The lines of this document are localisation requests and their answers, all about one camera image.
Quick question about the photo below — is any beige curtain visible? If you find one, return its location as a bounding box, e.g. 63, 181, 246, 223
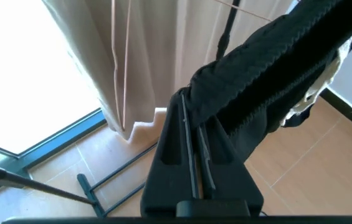
41, 0, 295, 141

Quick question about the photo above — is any window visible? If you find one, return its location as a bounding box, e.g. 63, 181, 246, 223
0, 0, 108, 203

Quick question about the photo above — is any black clothes rack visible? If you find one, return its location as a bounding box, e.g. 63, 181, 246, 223
0, 0, 242, 219

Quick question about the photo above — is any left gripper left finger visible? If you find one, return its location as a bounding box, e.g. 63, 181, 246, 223
140, 89, 200, 218

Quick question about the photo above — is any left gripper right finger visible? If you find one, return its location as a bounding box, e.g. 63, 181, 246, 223
195, 115, 265, 218

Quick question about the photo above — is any black garment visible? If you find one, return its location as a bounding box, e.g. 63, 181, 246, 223
182, 0, 352, 163

